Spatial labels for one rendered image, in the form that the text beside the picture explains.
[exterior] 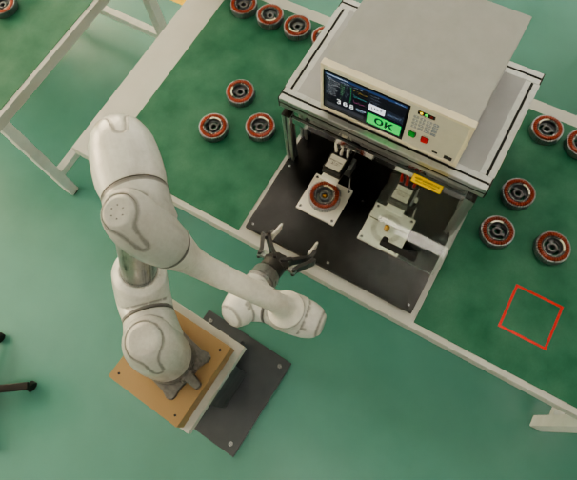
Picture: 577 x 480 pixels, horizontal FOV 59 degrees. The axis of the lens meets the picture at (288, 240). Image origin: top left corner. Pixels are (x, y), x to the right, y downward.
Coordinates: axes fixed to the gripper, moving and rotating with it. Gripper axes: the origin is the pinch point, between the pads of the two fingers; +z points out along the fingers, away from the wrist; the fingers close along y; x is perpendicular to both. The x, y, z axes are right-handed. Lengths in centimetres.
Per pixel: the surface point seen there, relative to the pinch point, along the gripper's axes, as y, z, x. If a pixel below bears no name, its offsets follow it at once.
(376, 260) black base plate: 26.2, 10.1, -2.3
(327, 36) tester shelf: -19, 35, 52
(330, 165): -1.0, 17.8, 19.5
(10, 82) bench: -140, 9, -5
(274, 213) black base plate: -13.0, 8.7, -3.2
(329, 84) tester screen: -6, 7, 51
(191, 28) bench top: -87, 59, 23
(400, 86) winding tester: 13, 6, 59
